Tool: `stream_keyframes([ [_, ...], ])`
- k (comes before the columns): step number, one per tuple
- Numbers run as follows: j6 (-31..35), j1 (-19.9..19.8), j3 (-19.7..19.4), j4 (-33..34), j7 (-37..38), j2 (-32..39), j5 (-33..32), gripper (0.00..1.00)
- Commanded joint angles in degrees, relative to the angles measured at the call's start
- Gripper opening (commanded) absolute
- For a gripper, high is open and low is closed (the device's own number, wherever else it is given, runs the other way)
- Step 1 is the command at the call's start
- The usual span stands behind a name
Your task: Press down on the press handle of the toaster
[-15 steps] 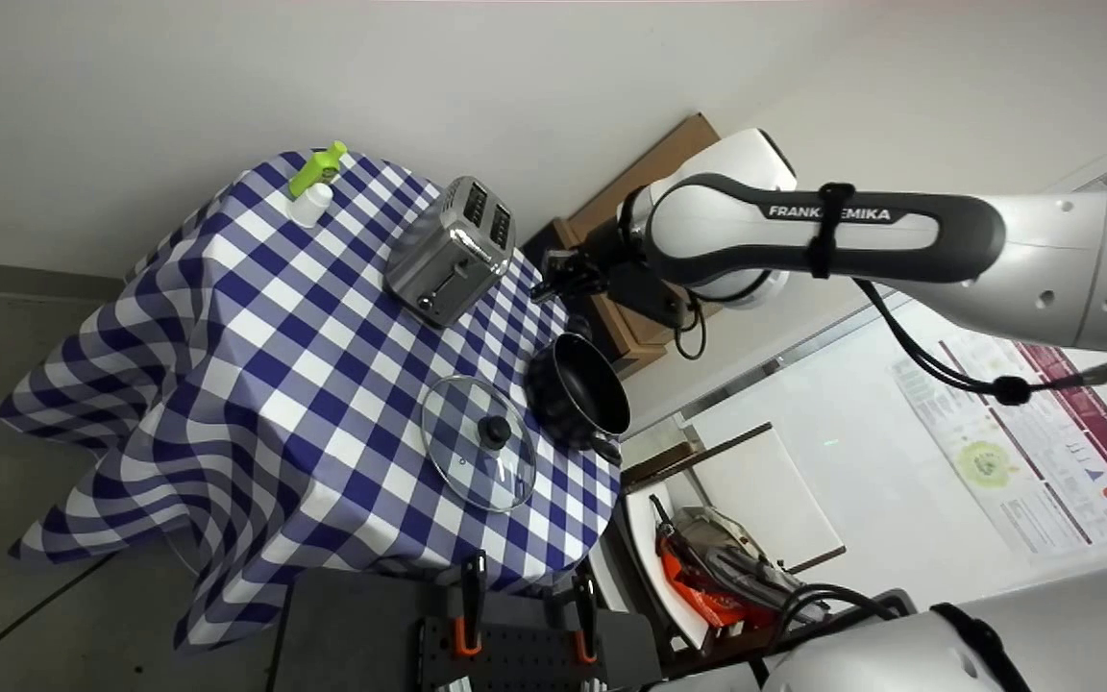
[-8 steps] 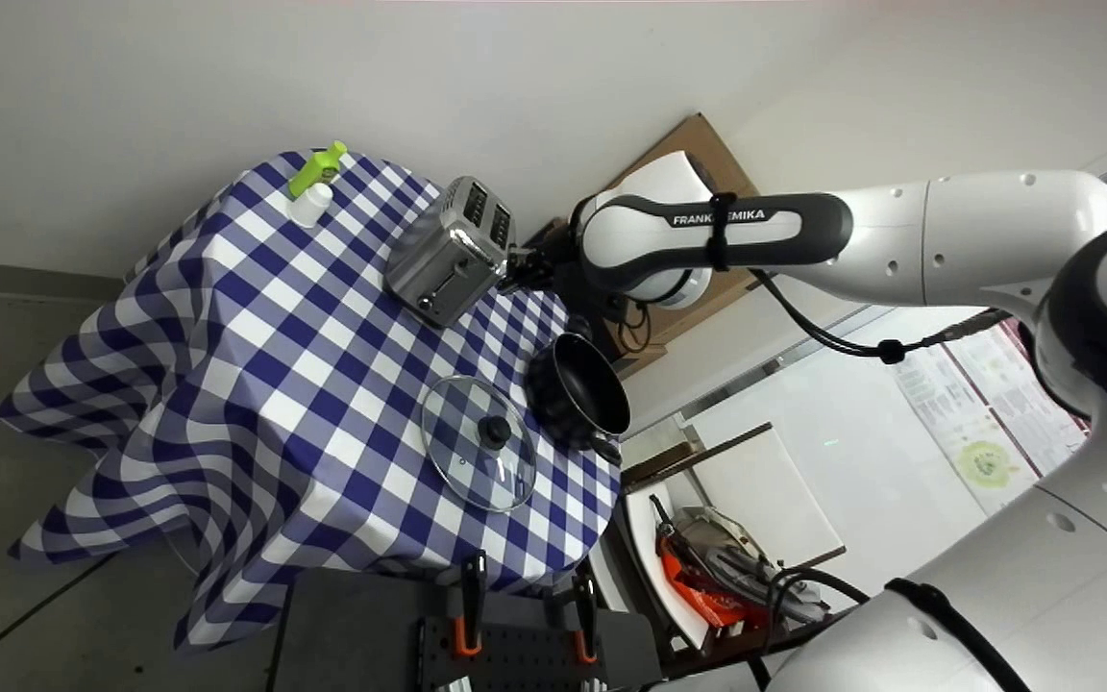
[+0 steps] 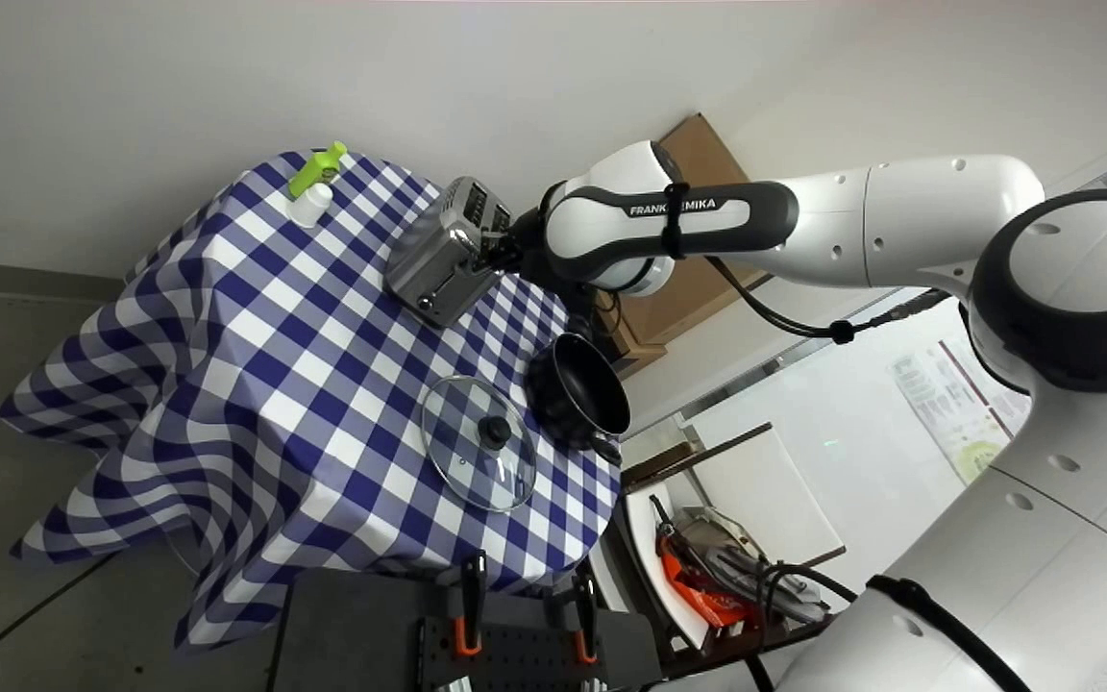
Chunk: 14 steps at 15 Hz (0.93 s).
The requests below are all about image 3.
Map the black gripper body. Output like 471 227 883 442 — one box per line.
490 205 558 279

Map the silver toaster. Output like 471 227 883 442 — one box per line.
383 174 517 330

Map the brown cardboard box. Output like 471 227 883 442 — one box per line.
590 110 778 375

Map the glass lid with black knob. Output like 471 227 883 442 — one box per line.
418 371 540 519

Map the small green plastic object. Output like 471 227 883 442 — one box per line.
284 139 355 205

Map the blue white checkered tablecloth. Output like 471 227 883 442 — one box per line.
0 148 626 653

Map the black clamp with orange grip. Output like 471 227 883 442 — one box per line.
560 561 613 672
445 551 495 666

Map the black tray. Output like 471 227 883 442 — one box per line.
613 487 842 678

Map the orange hand tool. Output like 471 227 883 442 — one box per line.
659 526 752 634

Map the printed white paper sheet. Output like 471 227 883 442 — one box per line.
890 334 1036 487

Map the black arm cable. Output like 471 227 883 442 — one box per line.
659 175 957 344

